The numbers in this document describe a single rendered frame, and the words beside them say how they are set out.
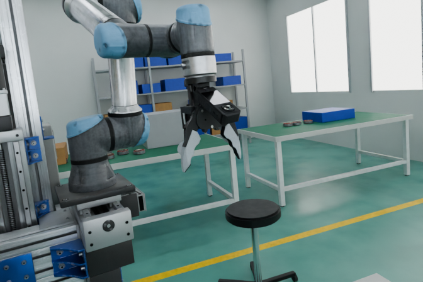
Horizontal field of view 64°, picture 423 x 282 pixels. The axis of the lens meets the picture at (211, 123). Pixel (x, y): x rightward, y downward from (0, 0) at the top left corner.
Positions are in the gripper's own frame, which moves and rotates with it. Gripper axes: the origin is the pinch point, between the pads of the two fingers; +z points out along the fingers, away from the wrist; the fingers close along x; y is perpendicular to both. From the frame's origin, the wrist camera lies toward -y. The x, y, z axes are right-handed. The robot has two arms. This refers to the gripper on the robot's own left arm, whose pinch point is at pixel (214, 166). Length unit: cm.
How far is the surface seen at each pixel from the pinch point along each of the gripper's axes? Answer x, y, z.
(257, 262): -76, 99, 94
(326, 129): -240, 187, 42
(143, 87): -168, 561, -29
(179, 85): -237, 551, -24
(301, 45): -470, 448, -79
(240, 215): -65, 96, 59
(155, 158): -58, 215, 40
